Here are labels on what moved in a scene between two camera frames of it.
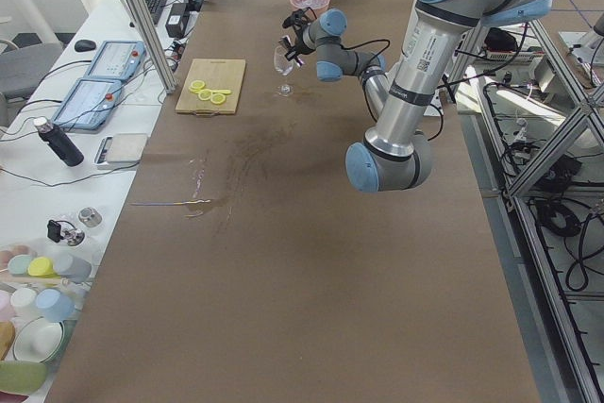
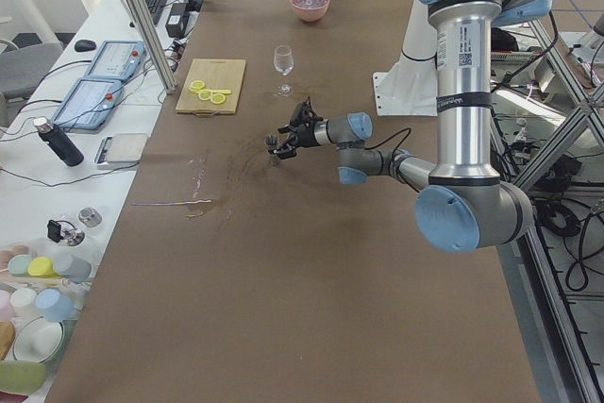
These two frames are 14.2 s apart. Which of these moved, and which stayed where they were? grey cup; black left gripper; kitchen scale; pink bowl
Moved: black left gripper
Stayed: pink bowl; kitchen scale; grey cup
